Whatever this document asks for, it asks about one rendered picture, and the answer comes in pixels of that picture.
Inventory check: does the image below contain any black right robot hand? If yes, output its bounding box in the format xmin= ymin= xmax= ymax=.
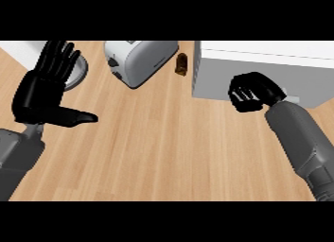
xmin=226 ymin=71 xmax=288 ymax=113

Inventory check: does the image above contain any silver toaster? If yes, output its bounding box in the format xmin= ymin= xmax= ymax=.
xmin=102 ymin=40 xmax=180 ymax=90

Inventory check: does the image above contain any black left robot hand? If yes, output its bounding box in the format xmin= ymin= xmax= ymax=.
xmin=12 ymin=40 xmax=99 ymax=129

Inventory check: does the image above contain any brown cup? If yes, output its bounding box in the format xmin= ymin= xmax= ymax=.
xmin=173 ymin=52 xmax=189 ymax=77

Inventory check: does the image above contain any white block appliance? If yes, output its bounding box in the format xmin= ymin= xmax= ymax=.
xmin=0 ymin=40 xmax=52 ymax=72

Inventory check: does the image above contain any open white grey drawer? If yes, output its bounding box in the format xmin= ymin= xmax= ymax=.
xmin=192 ymin=40 xmax=334 ymax=110

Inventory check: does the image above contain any round grey plate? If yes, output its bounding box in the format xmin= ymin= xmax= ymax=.
xmin=64 ymin=52 xmax=90 ymax=93

